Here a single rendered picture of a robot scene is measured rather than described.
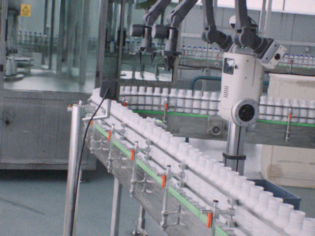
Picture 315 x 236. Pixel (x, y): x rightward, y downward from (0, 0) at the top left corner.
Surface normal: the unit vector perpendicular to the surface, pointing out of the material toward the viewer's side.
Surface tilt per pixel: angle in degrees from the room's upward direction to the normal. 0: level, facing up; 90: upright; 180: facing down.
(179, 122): 90
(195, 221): 90
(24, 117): 90
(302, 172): 89
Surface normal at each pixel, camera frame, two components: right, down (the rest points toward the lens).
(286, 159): -0.01, 0.14
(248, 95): 0.27, 0.34
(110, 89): -0.06, -0.08
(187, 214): -0.95, -0.04
